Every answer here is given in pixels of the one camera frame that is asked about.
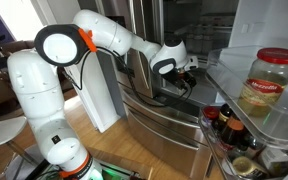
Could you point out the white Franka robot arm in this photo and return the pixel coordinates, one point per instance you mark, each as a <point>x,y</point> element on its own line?
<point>37,86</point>

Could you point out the white chair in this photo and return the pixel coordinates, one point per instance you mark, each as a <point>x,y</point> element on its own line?
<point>4,131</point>

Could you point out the white-lined open refrigerator door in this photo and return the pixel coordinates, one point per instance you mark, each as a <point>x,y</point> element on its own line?
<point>270,20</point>

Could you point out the glass jar with red lid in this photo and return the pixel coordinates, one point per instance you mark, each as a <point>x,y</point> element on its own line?
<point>267,86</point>

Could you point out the stainless steel refrigerator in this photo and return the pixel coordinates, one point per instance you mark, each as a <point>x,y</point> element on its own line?
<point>200,93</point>

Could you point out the brown wooden furniture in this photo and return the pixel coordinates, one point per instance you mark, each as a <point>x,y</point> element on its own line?
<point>0,90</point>

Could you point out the red capped bottle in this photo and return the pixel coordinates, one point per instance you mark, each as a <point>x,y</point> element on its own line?
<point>210,112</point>

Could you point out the dark bottle black cap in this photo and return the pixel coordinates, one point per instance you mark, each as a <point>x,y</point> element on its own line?
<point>224,116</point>

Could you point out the shallow stainless refrigerator drawer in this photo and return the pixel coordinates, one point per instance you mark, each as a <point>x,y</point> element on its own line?
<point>157,110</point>

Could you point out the deep stainless freezer drawer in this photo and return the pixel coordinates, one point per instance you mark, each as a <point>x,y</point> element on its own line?
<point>164,150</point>

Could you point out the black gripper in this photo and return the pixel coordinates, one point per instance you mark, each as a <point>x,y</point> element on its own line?
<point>177,78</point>

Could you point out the shallow clear door bin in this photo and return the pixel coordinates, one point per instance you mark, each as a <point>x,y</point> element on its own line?
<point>284,126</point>

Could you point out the refrigerator door with dispenser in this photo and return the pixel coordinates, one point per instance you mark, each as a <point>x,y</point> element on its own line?
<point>144,76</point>

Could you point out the clear plastic water bottle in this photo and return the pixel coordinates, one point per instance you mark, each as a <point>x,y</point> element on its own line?
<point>208,41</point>
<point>199,41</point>

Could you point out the white carton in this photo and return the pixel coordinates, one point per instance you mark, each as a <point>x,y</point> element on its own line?
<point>277,160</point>

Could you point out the dark bottle orange label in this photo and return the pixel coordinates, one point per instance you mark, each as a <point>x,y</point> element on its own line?
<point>232,131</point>

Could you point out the jar with yellow lid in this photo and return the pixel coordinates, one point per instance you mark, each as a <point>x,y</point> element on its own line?
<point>247,166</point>

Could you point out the deep clear door bin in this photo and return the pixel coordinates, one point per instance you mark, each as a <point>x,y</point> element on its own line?
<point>217,156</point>

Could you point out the dark glass bottle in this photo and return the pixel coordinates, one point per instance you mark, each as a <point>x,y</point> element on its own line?
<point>250,141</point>

